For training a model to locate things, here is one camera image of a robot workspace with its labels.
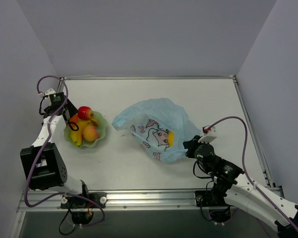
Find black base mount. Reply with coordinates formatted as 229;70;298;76
195;190;234;226
58;193;106;236

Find aluminium front rail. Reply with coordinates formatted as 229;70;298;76
16;187;287;213

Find yellow fake fruit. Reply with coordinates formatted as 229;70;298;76
167;131;174;147

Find green glass bowl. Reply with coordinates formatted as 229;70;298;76
64;107;108;148

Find red fake apple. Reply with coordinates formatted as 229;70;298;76
77;106;94;120

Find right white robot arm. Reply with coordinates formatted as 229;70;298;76
183;135;298;238

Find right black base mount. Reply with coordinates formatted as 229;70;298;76
195;190;234;226

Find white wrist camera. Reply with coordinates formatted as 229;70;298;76
38;88;56;98
198;125;217;144

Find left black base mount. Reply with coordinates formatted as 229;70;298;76
58;193;106;236

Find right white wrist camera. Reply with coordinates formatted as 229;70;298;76
198;125;217;144

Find blue translucent plastic bag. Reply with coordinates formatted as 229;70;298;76
112;98;201;163

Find orange fake peach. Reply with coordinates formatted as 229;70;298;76
82;125;99;142

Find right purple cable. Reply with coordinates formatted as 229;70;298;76
205;116;298;238

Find yellow fake banana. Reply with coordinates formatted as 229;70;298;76
71;119;98;147

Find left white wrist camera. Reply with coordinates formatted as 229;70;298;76
38;88;56;98

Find small orange fake fruit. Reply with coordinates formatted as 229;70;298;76
69;114;79;124

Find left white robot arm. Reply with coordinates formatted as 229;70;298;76
20;89;90;208

